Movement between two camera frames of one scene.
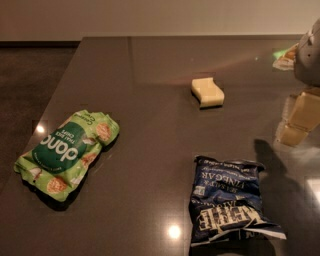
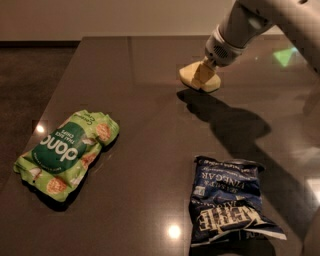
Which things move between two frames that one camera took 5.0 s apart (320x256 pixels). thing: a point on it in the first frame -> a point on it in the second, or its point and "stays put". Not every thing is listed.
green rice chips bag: (57, 162) stays put
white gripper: (308, 61) -> (219, 51)
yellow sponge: (207, 91) -> (187, 74)
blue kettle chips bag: (225, 202) stays put
